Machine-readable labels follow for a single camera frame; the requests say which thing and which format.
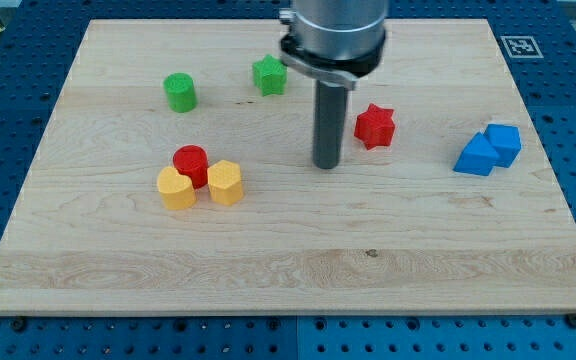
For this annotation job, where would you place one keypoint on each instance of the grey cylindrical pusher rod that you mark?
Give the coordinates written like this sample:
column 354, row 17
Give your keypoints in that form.
column 330, row 105

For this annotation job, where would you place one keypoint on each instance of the red star block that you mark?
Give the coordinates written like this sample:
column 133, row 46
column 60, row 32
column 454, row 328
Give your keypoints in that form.
column 375, row 126

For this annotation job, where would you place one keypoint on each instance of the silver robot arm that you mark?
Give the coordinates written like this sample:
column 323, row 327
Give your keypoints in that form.
column 335, row 43

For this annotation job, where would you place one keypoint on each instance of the green star block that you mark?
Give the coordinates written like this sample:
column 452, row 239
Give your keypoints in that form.
column 269, row 75

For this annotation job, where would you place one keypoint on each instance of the yellow hexagon block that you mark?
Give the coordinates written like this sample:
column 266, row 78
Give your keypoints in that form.
column 225, row 182

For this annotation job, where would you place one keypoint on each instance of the green cylinder block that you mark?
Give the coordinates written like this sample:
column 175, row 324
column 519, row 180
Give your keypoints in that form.
column 180, row 92

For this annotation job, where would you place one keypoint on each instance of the red cylinder block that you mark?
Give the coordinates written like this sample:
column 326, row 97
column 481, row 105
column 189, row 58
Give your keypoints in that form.
column 192, row 161

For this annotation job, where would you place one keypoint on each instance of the wooden board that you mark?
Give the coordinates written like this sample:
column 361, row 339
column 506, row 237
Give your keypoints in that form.
column 389, row 231

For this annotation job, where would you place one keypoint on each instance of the blue triangle block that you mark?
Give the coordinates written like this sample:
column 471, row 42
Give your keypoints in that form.
column 478, row 157

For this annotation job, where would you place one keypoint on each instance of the yellow heart block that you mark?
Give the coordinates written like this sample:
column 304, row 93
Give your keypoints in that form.
column 176, row 190

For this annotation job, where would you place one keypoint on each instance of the blue cube block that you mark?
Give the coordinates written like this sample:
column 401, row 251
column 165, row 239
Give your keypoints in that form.
column 505, row 139

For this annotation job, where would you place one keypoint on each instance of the white fiducial marker tag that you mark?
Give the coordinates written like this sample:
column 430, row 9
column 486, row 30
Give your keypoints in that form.
column 521, row 47

